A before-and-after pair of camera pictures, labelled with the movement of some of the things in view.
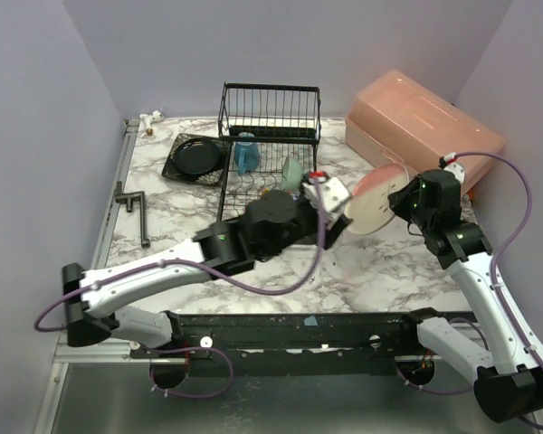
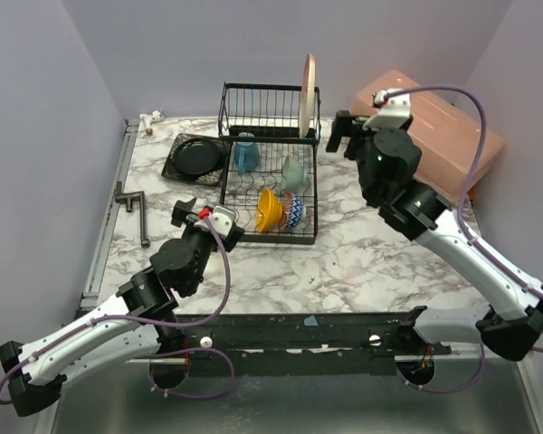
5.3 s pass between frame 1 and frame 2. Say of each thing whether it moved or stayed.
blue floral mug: stayed
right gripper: moved
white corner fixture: stayed
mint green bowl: stayed
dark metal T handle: stayed
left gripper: moved
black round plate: stayed
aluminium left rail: stayed
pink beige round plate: moved
